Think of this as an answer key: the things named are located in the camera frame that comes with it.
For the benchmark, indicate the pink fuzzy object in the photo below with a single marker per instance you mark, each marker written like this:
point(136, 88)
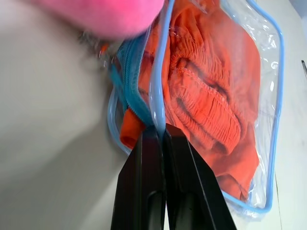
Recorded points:
point(120, 16)

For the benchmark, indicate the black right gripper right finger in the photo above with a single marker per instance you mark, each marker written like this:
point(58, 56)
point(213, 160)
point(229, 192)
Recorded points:
point(192, 189)

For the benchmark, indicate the dark thin object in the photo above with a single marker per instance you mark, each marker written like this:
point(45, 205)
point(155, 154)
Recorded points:
point(304, 68)

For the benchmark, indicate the clear plastic zipper pouch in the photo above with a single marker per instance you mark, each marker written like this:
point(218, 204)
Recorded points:
point(263, 72)

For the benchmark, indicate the orange cloth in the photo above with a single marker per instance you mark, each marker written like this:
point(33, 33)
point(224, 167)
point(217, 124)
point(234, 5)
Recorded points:
point(204, 95)

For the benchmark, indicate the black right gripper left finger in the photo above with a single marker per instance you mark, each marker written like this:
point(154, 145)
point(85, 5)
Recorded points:
point(141, 182)

